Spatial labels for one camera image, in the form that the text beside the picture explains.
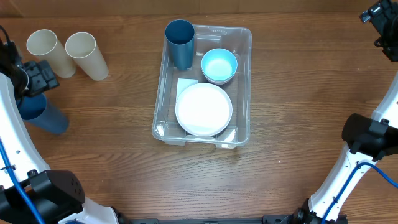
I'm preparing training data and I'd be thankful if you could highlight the blue plastic cup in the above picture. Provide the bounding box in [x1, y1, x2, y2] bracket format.
[165, 19, 195, 70]
[17, 93, 69, 134]

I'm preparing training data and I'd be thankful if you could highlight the cream plastic cup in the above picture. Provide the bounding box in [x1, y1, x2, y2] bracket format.
[26, 29, 76, 78]
[65, 32, 109, 81]

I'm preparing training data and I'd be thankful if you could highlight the pink plate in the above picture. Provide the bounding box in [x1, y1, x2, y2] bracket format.
[175, 83, 233, 137]

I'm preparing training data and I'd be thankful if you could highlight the clear plastic storage bin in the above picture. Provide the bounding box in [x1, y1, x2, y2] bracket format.
[152, 24, 252, 149]

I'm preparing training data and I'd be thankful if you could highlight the light blue bowl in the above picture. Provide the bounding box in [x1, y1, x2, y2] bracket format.
[201, 48, 238, 80]

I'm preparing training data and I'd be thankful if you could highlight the grey green bowl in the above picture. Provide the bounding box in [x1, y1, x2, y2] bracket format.
[205, 75, 234, 85]

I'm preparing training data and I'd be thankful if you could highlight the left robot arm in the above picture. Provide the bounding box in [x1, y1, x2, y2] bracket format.
[1, 29, 126, 223]

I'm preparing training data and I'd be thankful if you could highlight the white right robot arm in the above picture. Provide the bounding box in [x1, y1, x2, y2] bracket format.
[282, 0, 397, 223]

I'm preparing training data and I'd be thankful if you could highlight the white label in bin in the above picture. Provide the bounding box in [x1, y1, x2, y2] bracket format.
[176, 78, 198, 100]

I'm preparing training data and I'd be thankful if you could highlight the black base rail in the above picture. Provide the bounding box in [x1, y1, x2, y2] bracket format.
[129, 215, 322, 224]

